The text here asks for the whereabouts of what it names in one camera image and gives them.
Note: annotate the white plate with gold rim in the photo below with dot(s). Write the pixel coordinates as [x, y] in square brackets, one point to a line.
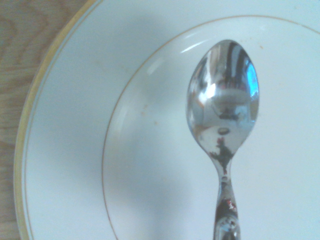
[75, 112]

